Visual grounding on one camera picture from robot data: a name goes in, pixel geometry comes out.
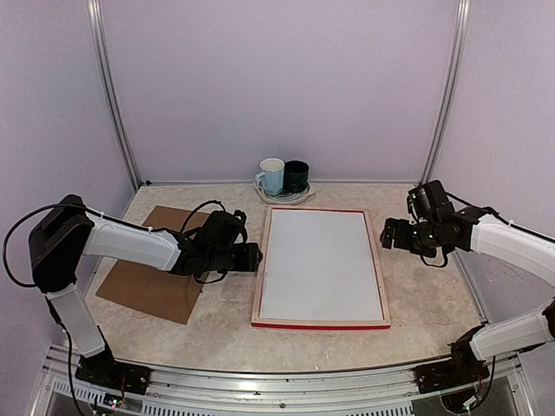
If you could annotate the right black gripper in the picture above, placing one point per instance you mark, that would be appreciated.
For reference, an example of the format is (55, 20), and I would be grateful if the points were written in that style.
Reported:
(388, 236)

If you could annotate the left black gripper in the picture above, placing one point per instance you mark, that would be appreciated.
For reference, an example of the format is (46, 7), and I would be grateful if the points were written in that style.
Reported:
(250, 262)

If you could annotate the brown backing board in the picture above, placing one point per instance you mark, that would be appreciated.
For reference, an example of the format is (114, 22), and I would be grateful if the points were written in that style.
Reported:
(150, 291)

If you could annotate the red and dark photo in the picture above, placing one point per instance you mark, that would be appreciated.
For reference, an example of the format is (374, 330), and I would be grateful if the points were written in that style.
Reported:
(321, 264)

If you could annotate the red and wood picture frame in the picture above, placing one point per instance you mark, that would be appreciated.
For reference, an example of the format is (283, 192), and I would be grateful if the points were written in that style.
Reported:
(321, 324)

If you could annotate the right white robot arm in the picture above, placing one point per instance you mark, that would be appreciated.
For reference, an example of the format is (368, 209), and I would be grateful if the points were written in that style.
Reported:
(518, 248)

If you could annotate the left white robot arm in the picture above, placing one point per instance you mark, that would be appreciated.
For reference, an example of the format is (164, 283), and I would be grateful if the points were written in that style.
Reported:
(71, 231)

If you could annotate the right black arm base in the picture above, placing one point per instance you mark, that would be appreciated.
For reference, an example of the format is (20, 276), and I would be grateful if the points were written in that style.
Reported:
(461, 368)

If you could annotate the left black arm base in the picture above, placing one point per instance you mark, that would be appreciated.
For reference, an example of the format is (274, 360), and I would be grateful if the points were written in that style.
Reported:
(104, 370)

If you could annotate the light blue mug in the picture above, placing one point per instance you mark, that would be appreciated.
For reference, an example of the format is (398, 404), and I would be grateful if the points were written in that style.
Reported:
(270, 179)

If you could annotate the white plate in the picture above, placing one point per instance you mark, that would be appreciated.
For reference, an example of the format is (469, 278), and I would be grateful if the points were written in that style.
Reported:
(284, 198)

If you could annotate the dark green mug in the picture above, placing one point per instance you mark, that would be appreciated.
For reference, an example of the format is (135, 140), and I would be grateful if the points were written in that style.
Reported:
(296, 173)

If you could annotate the right aluminium corner post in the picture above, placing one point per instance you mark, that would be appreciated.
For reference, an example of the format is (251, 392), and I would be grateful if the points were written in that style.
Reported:
(449, 90)

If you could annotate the aluminium corner post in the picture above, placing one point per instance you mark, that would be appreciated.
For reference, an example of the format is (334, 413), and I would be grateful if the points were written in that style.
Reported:
(449, 90)
(107, 82)

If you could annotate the left aluminium corner post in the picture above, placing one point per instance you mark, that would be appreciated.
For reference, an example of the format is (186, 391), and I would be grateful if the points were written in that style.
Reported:
(107, 82)

